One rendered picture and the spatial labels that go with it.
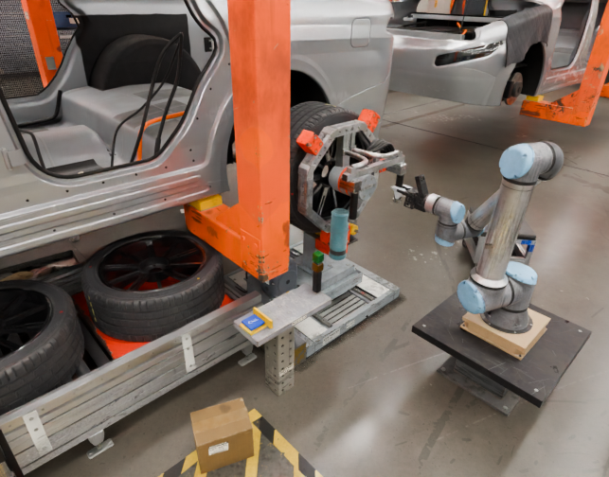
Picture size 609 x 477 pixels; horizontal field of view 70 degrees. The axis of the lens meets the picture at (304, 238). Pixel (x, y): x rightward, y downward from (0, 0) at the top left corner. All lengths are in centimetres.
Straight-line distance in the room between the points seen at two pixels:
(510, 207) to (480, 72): 291
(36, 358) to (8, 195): 61
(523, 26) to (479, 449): 368
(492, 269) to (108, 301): 161
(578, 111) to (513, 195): 374
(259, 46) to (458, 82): 315
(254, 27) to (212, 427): 147
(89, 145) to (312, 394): 183
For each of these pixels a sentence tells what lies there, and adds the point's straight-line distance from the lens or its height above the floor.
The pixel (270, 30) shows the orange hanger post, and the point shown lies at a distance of 164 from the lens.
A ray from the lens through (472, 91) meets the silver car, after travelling 460.
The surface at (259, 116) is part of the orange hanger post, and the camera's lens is 165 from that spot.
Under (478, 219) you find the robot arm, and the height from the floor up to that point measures 79.
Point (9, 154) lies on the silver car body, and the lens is 188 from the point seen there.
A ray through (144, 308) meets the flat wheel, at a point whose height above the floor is 47.
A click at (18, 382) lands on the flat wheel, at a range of 191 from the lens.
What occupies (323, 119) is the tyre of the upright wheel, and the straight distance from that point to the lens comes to 210.
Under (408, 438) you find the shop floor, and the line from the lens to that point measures 210.
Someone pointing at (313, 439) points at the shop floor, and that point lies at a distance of 204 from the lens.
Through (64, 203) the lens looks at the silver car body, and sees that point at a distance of 199.
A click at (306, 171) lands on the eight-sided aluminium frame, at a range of 199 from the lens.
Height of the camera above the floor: 166
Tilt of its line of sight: 30 degrees down
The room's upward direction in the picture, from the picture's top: 1 degrees clockwise
